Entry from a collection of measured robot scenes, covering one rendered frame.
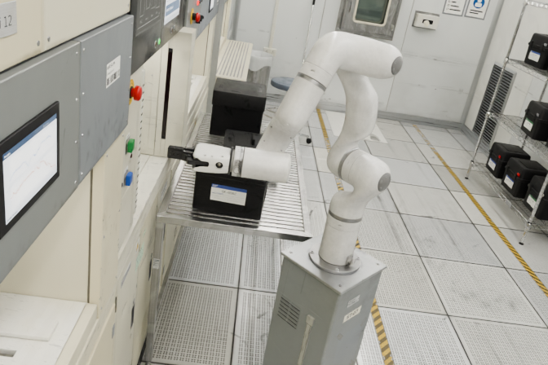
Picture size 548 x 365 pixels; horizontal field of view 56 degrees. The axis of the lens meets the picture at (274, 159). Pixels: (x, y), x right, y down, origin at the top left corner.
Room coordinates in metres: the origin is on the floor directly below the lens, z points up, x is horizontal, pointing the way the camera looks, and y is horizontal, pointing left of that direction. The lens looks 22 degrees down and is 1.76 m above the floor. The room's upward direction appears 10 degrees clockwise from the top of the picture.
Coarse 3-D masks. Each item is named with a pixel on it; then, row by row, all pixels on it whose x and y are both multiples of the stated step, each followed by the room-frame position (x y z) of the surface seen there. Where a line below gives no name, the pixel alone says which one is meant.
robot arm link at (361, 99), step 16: (352, 80) 1.53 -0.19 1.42; (368, 80) 1.57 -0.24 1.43; (352, 96) 1.52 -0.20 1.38; (368, 96) 1.51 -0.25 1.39; (352, 112) 1.52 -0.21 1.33; (368, 112) 1.51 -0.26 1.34; (352, 128) 1.52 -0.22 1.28; (368, 128) 1.52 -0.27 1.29; (336, 144) 1.58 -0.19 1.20; (352, 144) 1.59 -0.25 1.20; (336, 160) 1.58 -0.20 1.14; (336, 176) 1.60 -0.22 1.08
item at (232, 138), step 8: (224, 136) 2.37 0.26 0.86; (232, 136) 2.38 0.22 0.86; (240, 136) 2.39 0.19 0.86; (248, 136) 2.41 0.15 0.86; (256, 136) 2.43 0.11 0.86; (224, 144) 2.25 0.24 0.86; (232, 144) 2.27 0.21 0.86; (240, 144) 2.28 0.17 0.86; (248, 144) 2.30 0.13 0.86; (256, 144) 2.32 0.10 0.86
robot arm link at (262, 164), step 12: (252, 156) 1.27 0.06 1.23; (264, 156) 1.27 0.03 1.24; (276, 156) 1.28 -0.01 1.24; (288, 156) 1.29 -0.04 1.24; (252, 168) 1.25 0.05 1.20; (264, 168) 1.26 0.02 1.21; (276, 168) 1.26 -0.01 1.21; (288, 168) 1.26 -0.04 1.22; (264, 180) 1.28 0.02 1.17; (276, 180) 1.27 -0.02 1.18
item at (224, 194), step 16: (208, 176) 1.77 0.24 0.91; (224, 176) 1.77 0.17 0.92; (208, 192) 1.77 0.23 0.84; (224, 192) 1.77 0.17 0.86; (240, 192) 1.77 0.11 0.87; (256, 192) 1.77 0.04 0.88; (208, 208) 1.77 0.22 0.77; (224, 208) 1.77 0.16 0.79; (240, 208) 1.77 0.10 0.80; (256, 208) 1.77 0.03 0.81
